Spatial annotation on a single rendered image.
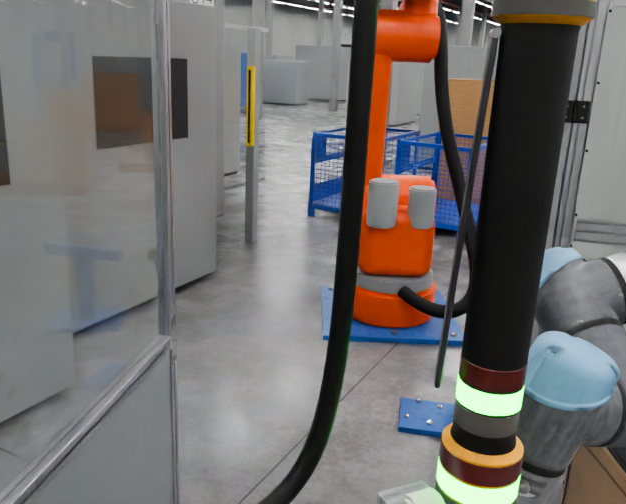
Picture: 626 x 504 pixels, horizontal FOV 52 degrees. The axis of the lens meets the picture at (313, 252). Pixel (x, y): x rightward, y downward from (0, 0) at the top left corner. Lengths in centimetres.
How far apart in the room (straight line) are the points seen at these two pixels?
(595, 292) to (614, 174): 150
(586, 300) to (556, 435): 17
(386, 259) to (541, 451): 373
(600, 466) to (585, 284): 49
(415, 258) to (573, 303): 363
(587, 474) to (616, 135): 127
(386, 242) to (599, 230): 224
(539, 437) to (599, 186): 166
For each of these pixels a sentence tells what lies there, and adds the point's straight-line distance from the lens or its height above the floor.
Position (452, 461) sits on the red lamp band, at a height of 157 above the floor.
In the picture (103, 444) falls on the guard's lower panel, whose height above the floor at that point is 90.
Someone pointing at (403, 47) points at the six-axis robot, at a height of 186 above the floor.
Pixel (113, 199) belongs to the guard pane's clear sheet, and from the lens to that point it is 151.
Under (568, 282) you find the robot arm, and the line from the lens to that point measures 72.
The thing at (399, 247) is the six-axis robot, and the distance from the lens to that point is 428.
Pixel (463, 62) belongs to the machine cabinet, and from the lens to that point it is 1104.
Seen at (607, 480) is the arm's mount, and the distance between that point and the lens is 117.
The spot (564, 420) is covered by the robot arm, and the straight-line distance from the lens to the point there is 59.
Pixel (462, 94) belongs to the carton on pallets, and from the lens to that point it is 844.
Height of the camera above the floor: 177
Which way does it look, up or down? 17 degrees down
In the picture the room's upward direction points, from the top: 3 degrees clockwise
